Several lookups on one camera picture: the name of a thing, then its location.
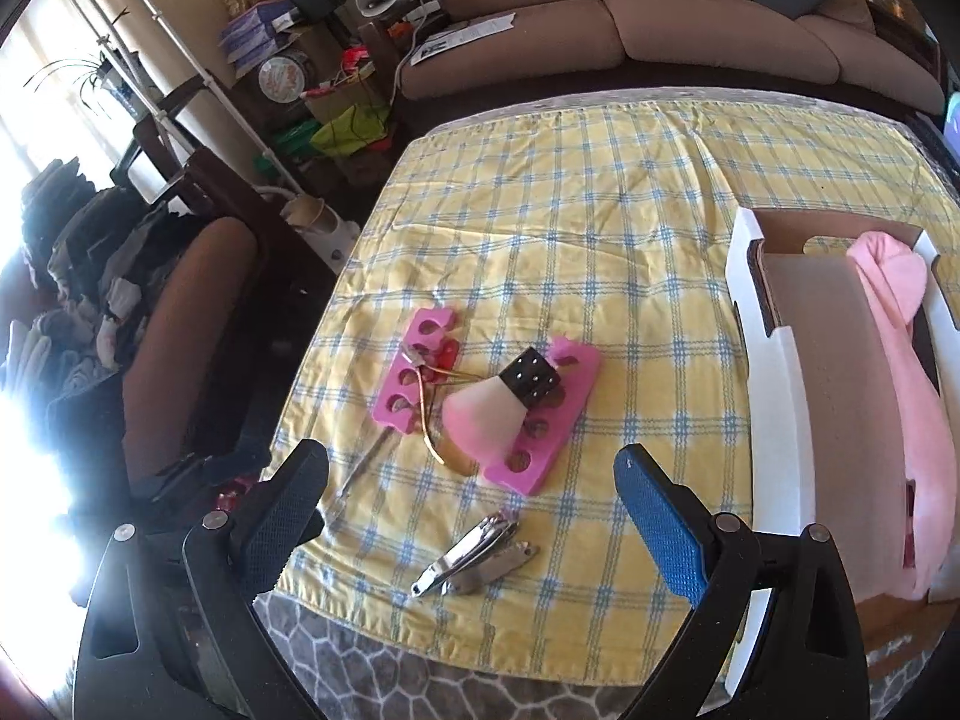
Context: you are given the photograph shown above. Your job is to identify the white printed papers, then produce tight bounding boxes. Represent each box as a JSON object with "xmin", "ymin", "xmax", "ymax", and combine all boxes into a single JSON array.
[{"xmin": 411, "ymin": 13, "xmax": 517, "ymax": 61}]

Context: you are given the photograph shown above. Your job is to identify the small metal nail clipper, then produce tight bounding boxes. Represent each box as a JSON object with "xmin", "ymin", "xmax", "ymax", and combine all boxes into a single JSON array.
[{"xmin": 442, "ymin": 540, "xmax": 541, "ymax": 593}]

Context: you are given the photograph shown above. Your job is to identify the metal cuticle pusher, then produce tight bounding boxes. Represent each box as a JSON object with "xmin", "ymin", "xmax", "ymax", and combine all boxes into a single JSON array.
[{"xmin": 337, "ymin": 424, "xmax": 398, "ymax": 515}]

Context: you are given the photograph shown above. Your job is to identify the white cardboard box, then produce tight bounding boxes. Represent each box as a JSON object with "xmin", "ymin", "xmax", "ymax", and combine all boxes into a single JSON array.
[{"xmin": 724, "ymin": 204, "xmax": 960, "ymax": 698}]

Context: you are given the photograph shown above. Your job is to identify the pink foam toe separator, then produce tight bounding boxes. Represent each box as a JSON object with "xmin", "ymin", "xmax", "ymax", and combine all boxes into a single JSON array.
[
  {"xmin": 370, "ymin": 307, "xmax": 458, "ymax": 436},
  {"xmin": 480, "ymin": 336, "xmax": 605, "ymax": 497}
]

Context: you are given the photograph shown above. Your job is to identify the brown upholstered chair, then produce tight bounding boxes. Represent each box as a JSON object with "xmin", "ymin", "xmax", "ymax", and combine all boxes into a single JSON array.
[{"xmin": 120, "ymin": 216, "xmax": 263, "ymax": 496}]

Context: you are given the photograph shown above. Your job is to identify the grey stone-pattern blanket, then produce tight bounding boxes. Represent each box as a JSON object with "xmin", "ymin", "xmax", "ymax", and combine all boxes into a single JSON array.
[{"xmin": 247, "ymin": 592, "xmax": 736, "ymax": 720}]

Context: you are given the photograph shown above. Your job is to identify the pile of clothes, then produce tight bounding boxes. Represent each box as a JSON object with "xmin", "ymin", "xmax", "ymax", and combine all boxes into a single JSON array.
[{"xmin": 15, "ymin": 157, "xmax": 188, "ymax": 391}]

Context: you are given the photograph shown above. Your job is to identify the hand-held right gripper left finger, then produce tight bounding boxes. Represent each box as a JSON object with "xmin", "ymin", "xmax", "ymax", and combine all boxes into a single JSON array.
[{"xmin": 71, "ymin": 439, "xmax": 331, "ymax": 720}]

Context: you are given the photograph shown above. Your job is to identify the green bag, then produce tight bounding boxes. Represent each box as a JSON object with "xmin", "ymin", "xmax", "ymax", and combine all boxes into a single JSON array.
[{"xmin": 309, "ymin": 105, "xmax": 395, "ymax": 158}]

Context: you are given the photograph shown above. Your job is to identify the potted green plant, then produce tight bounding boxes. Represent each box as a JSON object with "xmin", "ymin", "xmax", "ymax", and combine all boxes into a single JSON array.
[{"xmin": 22, "ymin": 7, "xmax": 132, "ymax": 117}]

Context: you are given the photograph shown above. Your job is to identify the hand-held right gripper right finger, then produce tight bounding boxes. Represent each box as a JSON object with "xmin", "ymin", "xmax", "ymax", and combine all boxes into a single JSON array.
[{"xmin": 613, "ymin": 444, "xmax": 875, "ymax": 720}]

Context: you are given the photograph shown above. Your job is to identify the pink fluffy headband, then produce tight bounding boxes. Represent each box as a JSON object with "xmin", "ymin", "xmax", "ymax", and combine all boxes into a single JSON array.
[{"xmin": 846, "ymin": 231, "xmax": 960, "ymax": 601}]

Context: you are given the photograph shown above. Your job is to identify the large metal nail clipper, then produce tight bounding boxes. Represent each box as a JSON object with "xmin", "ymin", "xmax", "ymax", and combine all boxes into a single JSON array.
[{"xmin": 411, "ymin": 514, "xmax": 520, "ymax": 597}]

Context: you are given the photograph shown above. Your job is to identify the purple flat boxes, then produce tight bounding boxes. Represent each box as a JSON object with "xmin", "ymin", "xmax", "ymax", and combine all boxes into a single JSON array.
[{"xmin": 220, "ymin": 4, "xmax": 301, "ymax": 68}]

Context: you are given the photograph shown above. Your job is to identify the gold cuticle scissors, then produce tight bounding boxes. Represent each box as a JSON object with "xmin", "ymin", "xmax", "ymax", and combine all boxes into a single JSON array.
[{"xmin": 403, "ymin": 345, "xmax": 496, "ymax": 477}]

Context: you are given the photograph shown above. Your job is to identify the round printed tin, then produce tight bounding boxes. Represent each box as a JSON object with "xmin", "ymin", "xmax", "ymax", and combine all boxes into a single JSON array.
[{"xmin": 257, "ymin": 52, "xmax": 308, "ymax": 106}]

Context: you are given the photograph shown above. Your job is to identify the beige sofa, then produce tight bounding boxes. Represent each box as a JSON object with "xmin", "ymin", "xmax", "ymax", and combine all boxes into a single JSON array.
[{"xmin": 394, "ymin": 0, "xmax": 947, "ymax": 117}]

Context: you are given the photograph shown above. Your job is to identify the pink makeup brush black handle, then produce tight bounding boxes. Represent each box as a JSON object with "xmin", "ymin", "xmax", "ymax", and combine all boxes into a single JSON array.
[{"xmin": 441, "ymin": 346, "xmax": 562, "ymax": 470}]

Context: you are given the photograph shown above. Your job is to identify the white coat rack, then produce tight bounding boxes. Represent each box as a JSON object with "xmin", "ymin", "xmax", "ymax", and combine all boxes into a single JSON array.
[{"xmin": 56, "ymin": 0, "xmax": 361, "ymax": 275}]

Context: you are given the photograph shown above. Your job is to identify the yellow plaid cloth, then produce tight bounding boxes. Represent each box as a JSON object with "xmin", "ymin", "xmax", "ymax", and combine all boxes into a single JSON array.
[{"xmin": 266, "ymin": 97, "xmax": 960, "ymax": 691}]

